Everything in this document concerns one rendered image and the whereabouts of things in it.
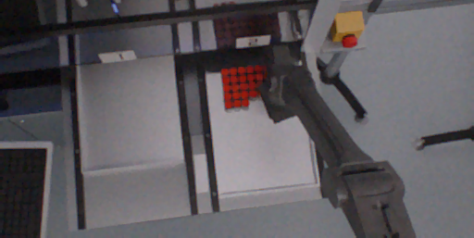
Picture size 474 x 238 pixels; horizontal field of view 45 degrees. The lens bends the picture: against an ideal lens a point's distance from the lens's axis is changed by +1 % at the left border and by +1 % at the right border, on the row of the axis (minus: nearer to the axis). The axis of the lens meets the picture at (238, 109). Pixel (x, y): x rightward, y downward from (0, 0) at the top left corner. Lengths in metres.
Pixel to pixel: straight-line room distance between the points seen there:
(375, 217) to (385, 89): 1.74
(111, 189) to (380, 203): 0.83
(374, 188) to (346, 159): 0.07
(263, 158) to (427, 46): 1.36
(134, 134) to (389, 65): 1.40
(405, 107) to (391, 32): 0.35
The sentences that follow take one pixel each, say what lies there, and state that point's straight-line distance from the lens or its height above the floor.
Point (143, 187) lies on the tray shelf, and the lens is 1.51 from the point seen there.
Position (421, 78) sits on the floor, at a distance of 2.63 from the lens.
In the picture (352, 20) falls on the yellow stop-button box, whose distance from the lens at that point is 1.49.
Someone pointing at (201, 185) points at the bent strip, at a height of 0.88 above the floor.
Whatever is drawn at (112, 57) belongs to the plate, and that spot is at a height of 1.02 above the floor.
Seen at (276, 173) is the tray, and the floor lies 0.88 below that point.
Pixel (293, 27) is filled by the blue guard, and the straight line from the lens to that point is 1.40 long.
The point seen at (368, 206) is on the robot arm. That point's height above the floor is 1.53.
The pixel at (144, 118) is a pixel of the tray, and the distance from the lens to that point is 1.54.
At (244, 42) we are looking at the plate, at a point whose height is 1.03.
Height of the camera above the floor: 2.36
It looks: 75 degrees down
